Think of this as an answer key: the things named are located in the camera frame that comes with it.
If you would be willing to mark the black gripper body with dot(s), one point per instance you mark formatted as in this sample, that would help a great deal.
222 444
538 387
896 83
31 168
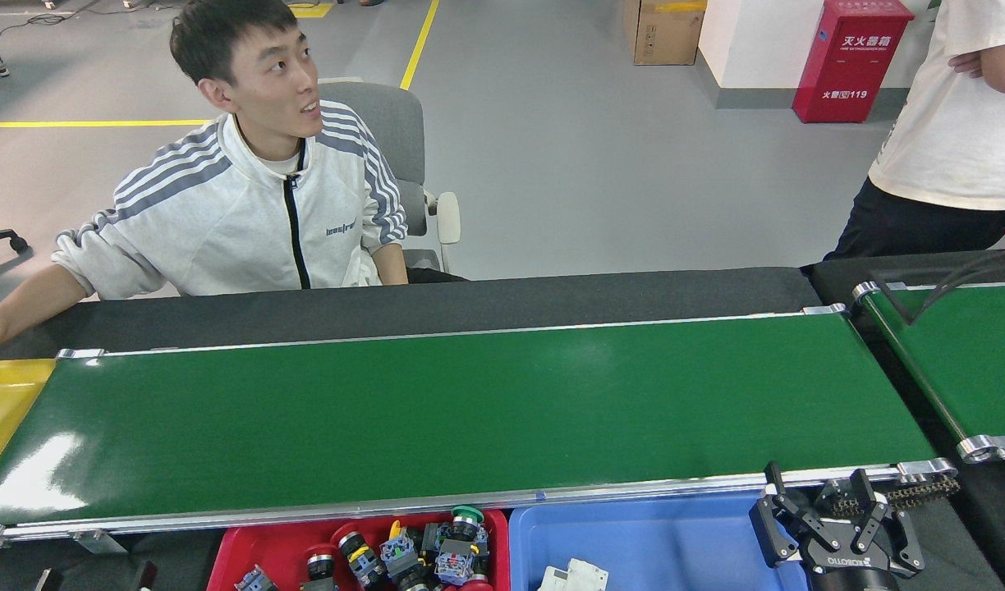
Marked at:
851 570

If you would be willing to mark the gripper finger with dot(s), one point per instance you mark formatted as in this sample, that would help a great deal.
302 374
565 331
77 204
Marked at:
769 529
48 581
145 579
880 525

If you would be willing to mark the red mushroom push button switch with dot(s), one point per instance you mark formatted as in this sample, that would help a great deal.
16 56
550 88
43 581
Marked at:
320 570
476 584
359 558

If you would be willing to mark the white circuit breaker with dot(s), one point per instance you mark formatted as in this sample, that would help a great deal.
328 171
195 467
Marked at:
572 576

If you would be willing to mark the yellow mushroom push button switch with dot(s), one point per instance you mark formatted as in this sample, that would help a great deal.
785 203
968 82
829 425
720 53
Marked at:
400 562

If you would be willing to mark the red plastic tray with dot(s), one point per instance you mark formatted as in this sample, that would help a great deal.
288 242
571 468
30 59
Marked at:
264 550

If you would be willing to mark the blue plastic tray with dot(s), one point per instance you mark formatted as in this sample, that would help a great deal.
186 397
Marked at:
634 550

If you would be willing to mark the yellow plastic tray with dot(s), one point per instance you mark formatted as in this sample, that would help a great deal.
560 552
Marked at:
6 410

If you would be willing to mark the green conveyor belt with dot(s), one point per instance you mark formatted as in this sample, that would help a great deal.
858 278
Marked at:
470 410
979 369

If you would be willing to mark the standing person's left hand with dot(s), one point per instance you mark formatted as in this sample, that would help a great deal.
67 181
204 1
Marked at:
970 64

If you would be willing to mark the black table cloth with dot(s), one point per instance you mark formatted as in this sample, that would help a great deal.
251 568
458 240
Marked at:
552 300
991 525

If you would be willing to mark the black office chair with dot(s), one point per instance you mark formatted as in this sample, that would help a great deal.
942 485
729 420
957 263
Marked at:
16 243

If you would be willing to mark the seated person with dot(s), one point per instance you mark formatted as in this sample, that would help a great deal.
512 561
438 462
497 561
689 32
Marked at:
223 222

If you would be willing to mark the standing person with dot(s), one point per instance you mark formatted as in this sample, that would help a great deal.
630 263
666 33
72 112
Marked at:
946 148

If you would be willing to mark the red fire extinguisher box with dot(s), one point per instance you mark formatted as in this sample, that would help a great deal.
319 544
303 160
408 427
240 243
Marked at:
851 61

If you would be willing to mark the brown cardboard box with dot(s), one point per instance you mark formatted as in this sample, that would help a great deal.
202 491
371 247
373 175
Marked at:
663 33

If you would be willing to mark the grey office chair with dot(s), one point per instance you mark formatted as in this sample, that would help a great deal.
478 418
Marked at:
396 123

